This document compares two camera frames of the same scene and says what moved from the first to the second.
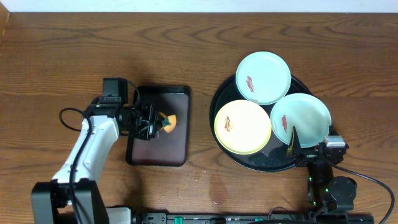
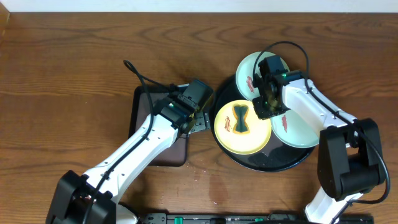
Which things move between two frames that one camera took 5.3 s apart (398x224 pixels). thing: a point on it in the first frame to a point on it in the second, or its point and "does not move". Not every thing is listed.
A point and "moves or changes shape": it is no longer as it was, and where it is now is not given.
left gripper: x=149 y=125 to x=199 y=122
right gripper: x=307 y=156 to x=262 y=113
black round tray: x=272 y=157 does not move
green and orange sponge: x=169 y=122 moves or changes shape
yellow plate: x=242 y=127 does not move
